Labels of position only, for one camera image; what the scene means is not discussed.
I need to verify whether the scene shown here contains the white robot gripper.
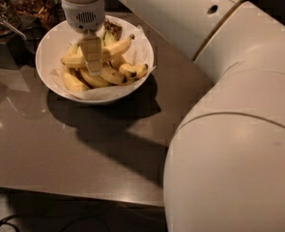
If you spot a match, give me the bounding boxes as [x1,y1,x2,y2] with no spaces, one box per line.
[62,0,105,75]

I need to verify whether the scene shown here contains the single yellow banana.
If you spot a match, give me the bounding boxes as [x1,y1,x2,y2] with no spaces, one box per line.
[61,34,135,68]

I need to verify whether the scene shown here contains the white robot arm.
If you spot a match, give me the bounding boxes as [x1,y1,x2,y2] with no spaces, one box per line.
[62,0,285,232]

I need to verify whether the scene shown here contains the white ceramic bowl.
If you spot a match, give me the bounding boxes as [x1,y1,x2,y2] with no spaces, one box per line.
[36,15,155,105]

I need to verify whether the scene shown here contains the yellow banana bunch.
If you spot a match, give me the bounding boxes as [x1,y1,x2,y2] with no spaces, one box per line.
[62,19,149,92]

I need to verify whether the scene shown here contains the glass jar of dried snacks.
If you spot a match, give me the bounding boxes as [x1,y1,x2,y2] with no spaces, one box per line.
[14,0,58,30]

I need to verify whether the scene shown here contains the metal scoop handle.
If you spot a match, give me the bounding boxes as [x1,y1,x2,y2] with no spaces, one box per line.
[0,15,27,41]

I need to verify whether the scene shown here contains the black floor cables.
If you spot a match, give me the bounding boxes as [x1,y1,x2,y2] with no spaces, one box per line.
[0,203,117,232]

